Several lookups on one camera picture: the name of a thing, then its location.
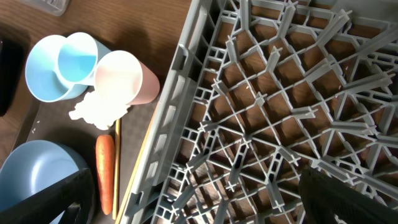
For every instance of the pink cup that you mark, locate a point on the pink cup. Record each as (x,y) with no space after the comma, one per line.
(121,79)

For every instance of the wooden chopstick right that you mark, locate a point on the wooden chopstick right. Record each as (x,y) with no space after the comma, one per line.
(134,172)

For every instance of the light blue bowl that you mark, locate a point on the light blue bowl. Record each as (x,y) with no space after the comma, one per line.
(42,75)

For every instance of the wooden chopstick left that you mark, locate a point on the wooden chopstick left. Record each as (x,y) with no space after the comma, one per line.
(116,168)

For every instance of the orange carrot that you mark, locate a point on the orange carrot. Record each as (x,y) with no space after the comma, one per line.
(105,158)

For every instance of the wooden chopstick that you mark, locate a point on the wooden chopstick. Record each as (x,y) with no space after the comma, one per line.
(134,172)
(116,168)

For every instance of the light blue cup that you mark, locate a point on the light blue cup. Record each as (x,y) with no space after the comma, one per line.
(78,58)

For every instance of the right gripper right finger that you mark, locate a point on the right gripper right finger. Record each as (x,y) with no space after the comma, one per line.
(324,198)

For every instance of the grey dishwasher rack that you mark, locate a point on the grey dishwasher rack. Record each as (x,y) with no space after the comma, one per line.
(258,90)

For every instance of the black plastic tray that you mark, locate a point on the black plastic tray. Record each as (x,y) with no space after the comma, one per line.
(12,55)

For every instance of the clear plastic bin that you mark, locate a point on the clear plastic bin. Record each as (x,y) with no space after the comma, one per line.
(53,7)

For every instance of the dark blue plate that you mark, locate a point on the dark blue plate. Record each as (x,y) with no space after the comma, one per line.
(34,166)

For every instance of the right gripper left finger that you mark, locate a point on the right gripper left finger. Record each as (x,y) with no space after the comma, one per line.
(72,198)

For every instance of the brown serving tray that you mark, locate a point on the brown serving tray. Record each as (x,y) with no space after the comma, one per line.
(51,122)

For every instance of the crumpled white tissue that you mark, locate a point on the crumpled white tissue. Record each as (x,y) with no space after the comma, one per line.
(93,110)

